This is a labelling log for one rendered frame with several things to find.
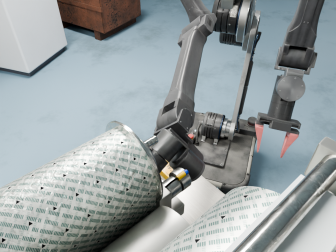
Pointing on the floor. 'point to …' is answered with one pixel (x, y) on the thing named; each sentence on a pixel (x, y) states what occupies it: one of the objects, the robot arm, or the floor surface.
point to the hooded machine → (29, 35)
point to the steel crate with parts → (99, 15)
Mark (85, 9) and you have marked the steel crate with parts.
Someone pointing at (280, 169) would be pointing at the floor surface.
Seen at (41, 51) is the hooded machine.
